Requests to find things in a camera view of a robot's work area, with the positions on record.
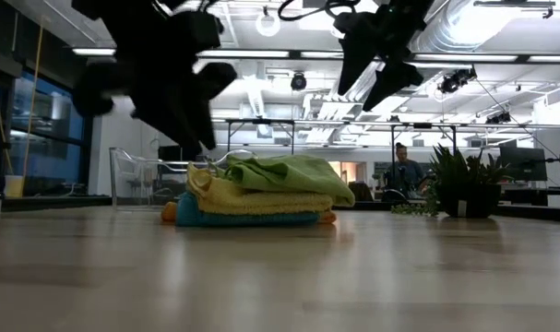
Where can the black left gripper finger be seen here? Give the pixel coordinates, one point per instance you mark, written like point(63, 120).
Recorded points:
point(215, 80)
point(173, 115)

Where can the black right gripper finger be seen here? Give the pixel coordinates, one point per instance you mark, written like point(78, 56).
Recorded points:
point(360, 46)
point(397, 78)

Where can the orange microfiber towel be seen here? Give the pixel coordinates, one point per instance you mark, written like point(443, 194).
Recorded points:
point(168, 212)

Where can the yellow microfiber towel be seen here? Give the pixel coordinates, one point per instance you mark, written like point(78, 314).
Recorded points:
point(261, 203)

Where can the teal microfiber towel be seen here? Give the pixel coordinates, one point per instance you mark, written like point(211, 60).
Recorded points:
point(242, 220)

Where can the lime green microfiber towel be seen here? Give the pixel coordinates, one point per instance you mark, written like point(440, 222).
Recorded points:
point(298, 177)

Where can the long ceiling light bar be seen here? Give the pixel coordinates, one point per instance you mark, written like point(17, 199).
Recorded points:
point(261, 53)

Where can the black track spotlight cluster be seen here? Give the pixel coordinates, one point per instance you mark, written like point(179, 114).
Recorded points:
point(455, 80)

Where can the black ceiling spotlight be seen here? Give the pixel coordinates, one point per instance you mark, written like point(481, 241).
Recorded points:
point(298, 81)

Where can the white round ceiling lamp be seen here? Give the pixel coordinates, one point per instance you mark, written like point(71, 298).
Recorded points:
point(268, 25)

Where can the clear plastic bin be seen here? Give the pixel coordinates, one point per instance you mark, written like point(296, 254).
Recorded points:
point(127, 184)

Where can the person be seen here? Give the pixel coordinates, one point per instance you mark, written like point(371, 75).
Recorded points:
point(404, 173)

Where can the brown chair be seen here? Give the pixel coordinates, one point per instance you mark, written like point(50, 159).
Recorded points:
point(361, 191)

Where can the potted succulent plant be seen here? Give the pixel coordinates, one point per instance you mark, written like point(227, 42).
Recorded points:
point(468, 200)

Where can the dark computer monitor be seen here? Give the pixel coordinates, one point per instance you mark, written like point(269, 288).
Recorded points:
point(524, 163)

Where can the yellow bucket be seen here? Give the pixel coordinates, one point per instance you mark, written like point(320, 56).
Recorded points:
point(15, 186)

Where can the black trestle frame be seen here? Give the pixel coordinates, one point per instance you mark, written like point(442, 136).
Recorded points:
point(261, 121)

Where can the black aluminium table frame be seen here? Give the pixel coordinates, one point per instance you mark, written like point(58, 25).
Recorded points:
point(53, 203)

